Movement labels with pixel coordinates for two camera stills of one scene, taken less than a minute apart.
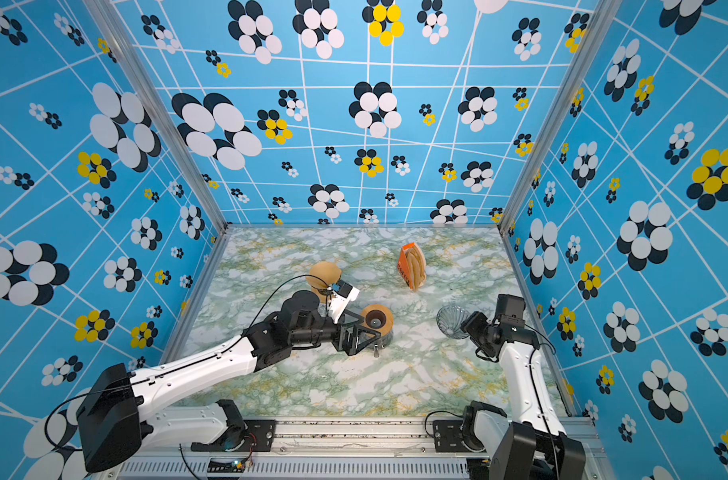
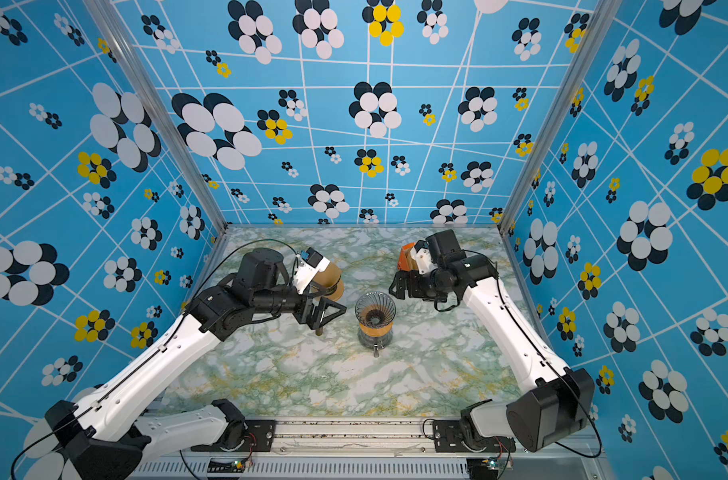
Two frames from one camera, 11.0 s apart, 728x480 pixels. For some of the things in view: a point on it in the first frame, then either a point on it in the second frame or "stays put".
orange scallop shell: x=412 y=265 stays put
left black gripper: x=353 y=345 to x=317 y=317
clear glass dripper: x=449 y=319 to x=375 y=309
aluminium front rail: x=398 y=450 stays put
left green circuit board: x=226 y=465 stays put
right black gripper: x=473 y=325 to x=414 y=277
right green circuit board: x=478 y=468 stays put
